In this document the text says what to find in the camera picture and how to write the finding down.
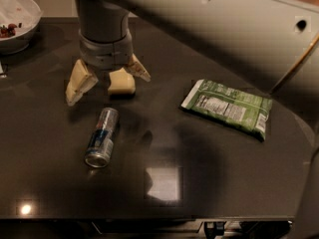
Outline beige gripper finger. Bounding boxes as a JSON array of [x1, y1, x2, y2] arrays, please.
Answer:
[[66, 59, 98, 107], [125, 54, 151, 82]]

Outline red bull can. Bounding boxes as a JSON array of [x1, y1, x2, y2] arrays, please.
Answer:
[[85, 108, 119, 168]]

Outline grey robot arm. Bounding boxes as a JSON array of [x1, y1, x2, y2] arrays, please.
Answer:
[[76, 0, 319, 130]]

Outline yellow sponge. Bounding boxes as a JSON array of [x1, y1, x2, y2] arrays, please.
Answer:
[[108, 69, 136, 96]]

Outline white bowl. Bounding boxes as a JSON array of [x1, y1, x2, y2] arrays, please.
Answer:
[[0, 0, 43, 55]]

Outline green snack bag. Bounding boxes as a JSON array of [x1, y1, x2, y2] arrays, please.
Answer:
[[180, 79, 272, 141]]

